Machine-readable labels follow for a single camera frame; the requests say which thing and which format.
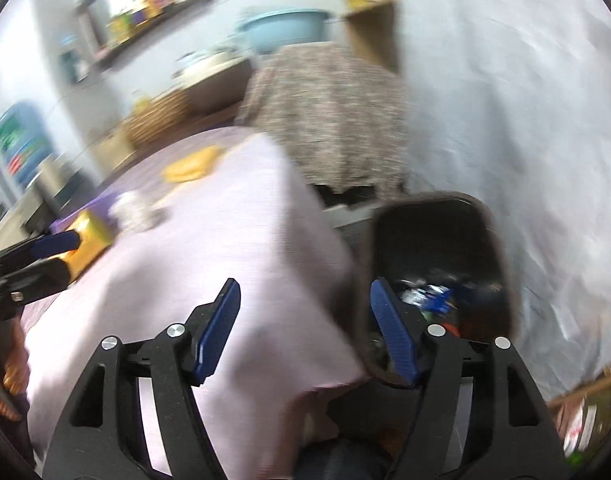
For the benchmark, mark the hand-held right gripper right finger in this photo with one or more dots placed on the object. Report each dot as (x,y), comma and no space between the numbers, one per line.
(395,335)

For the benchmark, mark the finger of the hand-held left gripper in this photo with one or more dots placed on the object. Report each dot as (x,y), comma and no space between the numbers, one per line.
(40,280)
(55,243)

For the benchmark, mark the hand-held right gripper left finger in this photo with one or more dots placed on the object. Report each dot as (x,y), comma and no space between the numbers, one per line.
(218,330)

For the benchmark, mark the yellow chip can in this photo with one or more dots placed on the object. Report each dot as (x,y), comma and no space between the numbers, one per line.
(92,240)

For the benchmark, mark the blue snack wrapper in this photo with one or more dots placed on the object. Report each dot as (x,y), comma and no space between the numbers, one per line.
(435,300)

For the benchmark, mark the black trash bin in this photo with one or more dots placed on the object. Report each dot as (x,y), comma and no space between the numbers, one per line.
(435,240)

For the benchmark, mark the water dispenser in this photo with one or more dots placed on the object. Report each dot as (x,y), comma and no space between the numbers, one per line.
(55,185)

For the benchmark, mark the small crumpled white tissue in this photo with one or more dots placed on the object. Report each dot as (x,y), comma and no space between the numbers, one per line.
(133,210)

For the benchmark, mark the lilac tablecloth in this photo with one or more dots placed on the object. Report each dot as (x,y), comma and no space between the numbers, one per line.
(235,240)

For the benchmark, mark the yellow cloth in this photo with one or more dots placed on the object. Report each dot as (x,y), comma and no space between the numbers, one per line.
(190,167)

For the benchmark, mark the woven pattern wash basin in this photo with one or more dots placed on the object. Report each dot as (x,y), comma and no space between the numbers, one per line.
(158,117)

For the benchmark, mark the floral cloth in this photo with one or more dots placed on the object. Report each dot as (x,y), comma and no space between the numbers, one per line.
(330,120)

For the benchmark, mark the brown and cream pot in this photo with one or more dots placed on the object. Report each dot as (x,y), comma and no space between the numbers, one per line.
(218,80)

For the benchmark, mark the white cloth cover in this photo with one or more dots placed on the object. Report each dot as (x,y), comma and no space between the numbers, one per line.
(510,110)

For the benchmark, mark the wooden framed mirror shelf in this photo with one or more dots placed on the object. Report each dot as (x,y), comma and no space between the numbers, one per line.
(145,5)

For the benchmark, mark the light blue plastic basin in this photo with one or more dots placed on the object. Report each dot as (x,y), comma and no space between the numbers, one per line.
(285,30)

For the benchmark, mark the green wall tissue holder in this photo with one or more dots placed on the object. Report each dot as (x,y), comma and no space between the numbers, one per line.
(74,60)

